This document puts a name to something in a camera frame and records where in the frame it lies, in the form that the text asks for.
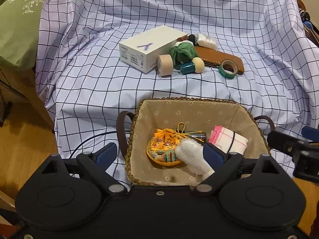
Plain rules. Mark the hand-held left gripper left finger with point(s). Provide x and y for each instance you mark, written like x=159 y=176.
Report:
x=107 y=155

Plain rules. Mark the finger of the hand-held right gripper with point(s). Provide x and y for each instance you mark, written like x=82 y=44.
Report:
x=311 y=133
x=281 y=140

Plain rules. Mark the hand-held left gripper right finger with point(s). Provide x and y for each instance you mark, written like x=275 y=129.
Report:
x=214 y=155

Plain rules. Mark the pink and white cloth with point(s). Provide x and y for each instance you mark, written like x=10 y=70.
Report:
x=229 y=138

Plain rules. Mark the white fluffy puff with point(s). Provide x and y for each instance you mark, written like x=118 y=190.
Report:
x=190 y=154

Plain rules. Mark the black and grey cylinder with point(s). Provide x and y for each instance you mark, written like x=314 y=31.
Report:
x=199 y=135

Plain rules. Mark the orange embroidered pouch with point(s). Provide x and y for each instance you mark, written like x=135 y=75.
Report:
x=162 y=149

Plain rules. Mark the wicker basket with floral lining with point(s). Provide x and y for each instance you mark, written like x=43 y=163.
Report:
x=174 y=114

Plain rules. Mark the teal washi tape roll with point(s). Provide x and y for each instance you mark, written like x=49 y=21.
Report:
x=225 y=74

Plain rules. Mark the teal bottle with cream cap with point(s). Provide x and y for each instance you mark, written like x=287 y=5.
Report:
x=192 y=67

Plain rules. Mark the white tissue pack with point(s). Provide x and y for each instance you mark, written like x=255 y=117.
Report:
x=205 y=41

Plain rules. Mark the checked bed sheet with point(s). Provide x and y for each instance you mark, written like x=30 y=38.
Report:
x=99 y=84

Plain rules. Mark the brown leather case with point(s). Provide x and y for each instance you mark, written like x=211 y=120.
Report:
x=216 y=56

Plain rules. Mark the beige tape roll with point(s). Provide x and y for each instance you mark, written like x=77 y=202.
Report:
x=165 y=66

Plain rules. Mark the green plush toy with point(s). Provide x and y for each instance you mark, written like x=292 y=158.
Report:
x=184 y=52

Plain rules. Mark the black metal stand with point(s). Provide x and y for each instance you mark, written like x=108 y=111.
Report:
x=6 y=108

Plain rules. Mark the white phone box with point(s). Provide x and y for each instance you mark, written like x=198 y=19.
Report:
x=147 y=47

